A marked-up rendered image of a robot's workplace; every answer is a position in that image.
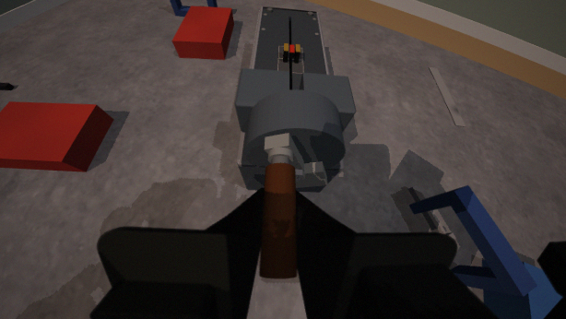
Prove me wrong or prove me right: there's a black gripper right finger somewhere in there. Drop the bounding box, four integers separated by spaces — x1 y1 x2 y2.
296 190 458 319

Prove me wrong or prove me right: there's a black l-shaped bar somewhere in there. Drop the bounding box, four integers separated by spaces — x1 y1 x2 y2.
0 83 14 90

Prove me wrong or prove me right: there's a dark blue c-clamp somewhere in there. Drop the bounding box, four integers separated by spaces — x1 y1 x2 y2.
408 185 537 297
170 0 217 17

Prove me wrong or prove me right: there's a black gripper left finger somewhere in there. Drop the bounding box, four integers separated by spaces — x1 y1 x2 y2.
97 188 265 319

